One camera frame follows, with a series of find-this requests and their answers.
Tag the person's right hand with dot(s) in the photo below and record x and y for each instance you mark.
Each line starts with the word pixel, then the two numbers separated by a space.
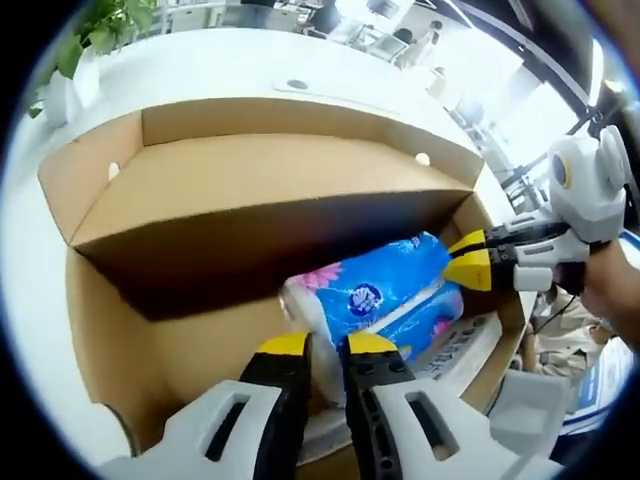
pixel 615 290

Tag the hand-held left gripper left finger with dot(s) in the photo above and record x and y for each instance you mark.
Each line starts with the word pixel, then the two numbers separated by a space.
pixel 260 430

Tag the green potted plant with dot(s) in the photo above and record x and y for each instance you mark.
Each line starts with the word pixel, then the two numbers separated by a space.
pixel 115 20

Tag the blue flowered tissue pack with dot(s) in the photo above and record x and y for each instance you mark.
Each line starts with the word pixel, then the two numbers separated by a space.
pixel 380 285

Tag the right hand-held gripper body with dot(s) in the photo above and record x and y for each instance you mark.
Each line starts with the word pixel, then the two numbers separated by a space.
pixel 590 200

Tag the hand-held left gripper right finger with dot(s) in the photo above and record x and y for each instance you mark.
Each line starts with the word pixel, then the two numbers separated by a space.
pixel 385 430

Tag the brown cardboard shoe box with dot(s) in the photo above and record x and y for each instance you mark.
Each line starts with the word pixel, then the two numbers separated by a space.
pixel 250 165

